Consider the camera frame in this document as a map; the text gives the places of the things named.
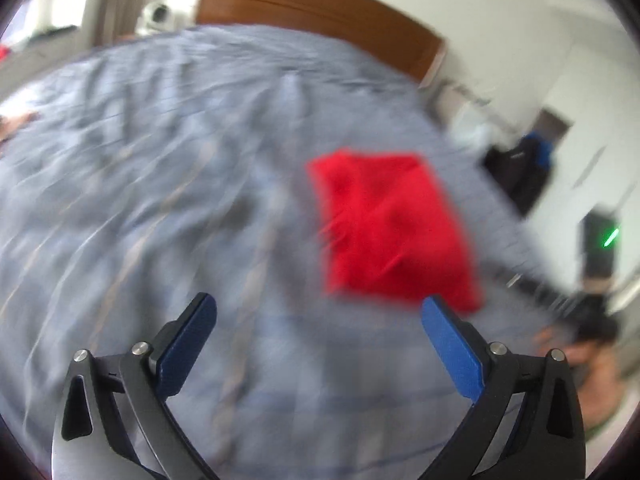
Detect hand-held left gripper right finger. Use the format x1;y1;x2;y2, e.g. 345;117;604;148
421;295;586;480

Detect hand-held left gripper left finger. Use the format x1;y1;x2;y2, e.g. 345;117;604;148
50;291;218;480

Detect red knit sweater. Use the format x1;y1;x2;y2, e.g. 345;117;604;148
306;149;485;316

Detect person's right forearm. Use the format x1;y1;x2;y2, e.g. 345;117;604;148
532;327;623;428

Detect black device with green light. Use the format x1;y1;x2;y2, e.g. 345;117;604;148
582;212;621;276

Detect black bag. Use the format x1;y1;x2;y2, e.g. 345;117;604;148
482;132;556;216

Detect grey plaid bedspread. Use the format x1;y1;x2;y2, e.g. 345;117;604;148
0;25;576;480

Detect wooden headboard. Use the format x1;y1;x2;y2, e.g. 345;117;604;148
195;0;447;92

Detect white round camera device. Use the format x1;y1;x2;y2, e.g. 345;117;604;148
136;2;176;36

